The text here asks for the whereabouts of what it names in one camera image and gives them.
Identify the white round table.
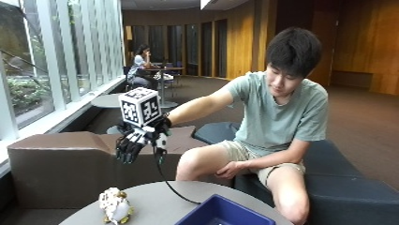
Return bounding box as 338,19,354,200
89,92,128,109

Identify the dark blue upholstered seat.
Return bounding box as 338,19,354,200
192,121,399,225

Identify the dark chair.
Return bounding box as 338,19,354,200
165,60,185,89

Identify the white and yellow soft toy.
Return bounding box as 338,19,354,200
97,187,136,225

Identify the white cube with black markers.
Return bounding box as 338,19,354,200
117,86,164,128

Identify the the person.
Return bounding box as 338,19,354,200
166,26,330,225

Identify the blue plastic bin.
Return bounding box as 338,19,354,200
173,193,278,225

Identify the black cable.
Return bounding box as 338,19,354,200
153,147,204,206

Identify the brown upholstered bench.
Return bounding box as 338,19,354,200
7,125,234,218

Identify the dark round table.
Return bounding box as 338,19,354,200
142,66,186,109

